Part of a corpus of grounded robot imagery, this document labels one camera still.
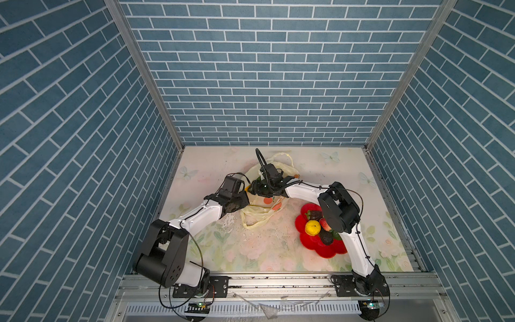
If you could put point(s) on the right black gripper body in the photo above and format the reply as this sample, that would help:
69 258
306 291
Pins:
264 190

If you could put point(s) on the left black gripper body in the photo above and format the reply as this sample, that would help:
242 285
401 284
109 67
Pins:
239 201

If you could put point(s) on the yellowish plastic fruit-print bag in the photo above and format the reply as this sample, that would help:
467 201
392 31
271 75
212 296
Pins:
262 205

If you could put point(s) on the dark mangosteen toy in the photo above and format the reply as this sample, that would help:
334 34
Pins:
314 215

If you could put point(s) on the yellow lemon toy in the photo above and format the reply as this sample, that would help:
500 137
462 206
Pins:
312 228

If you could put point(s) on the red flower-shaped plastic plate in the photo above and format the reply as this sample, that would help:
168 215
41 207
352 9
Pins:
313 242

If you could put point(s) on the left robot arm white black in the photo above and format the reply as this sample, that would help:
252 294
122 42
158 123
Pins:
162 255

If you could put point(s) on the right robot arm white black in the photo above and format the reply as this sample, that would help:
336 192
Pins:
338 208

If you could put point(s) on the crumpled clear plastic wrap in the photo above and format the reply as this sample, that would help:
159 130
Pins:
276 309

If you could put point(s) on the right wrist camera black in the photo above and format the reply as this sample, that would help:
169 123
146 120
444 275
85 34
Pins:
272 174

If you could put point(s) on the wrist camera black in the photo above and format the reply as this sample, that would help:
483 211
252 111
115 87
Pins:
231 185
272 174

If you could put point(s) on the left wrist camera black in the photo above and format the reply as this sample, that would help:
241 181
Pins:
231 185

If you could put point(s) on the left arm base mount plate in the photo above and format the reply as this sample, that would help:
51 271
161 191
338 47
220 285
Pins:
214 287

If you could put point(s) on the left circuit board with wires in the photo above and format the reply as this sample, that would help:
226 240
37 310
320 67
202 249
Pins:
197 312

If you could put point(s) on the circuit board with wires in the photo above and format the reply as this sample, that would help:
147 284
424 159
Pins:
369 310
197 312

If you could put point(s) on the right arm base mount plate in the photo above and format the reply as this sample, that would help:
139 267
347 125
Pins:
359 286

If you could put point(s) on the aluminium front rail frame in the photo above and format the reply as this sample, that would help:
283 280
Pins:
294 292

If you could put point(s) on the right circuit board with wires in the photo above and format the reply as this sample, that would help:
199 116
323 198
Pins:
369 310

